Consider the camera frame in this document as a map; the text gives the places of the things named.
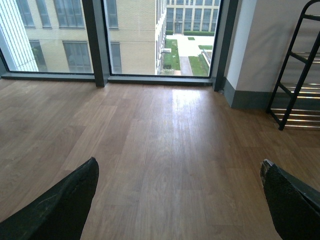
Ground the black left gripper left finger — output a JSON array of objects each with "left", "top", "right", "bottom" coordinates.
[{"left": 0, "top": 157, "right": 99, "bottom": 240}]

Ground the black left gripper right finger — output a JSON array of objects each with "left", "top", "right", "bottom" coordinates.
[{"left": 260, "top": 159, "right": 320, "bottom": 240}]

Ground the black metal shoe rack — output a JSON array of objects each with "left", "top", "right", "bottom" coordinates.
[{"left": 266, "top": 0, "right": 320, "bottom": 131}]

